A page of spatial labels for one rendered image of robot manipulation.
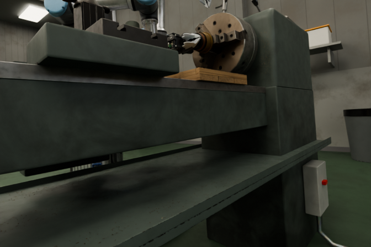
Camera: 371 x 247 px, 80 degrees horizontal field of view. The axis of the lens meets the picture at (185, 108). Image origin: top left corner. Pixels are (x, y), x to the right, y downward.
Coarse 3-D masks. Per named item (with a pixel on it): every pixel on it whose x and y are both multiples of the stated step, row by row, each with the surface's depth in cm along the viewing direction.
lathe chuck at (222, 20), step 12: (204, 24) 112; (216, 24) 107; (228, 24) 103; (240, 24) 98; (252, 36) 102; (216, 48) 116; (228, 48) 103; (240, 48) 98; (252, 48) 102; (216, 60) 108; (228, 60) 103; (240, 60) 99; (240, 72) 108
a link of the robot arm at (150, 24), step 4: (140, 12) 121; (156, 12) 123; (140, 16) 125; (144, 16) 122; (148, 16) 122; (152, 16) 122; (156, 16) 124; (144, 20) 123; (148, 20) 122; (152, 20) 123; (156, 20) 124; (144, 24) 124; (148, 24) 123; (152, 24) 123; (156, 24) 126; (144, 28) 125; (148, 28) 123; (152, 28) 123; (156, 28) 125; (152, 32) 123; (156, 32) 125
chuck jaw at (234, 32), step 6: (234, 30) 96; (216, 36) 99; (222, 36) 98; (228, 36) 98; (234, 36) 96; (240, 36) 98; (216, 42) 98; (222, 42) 99; (228, 42) 100; (234, 42) 101
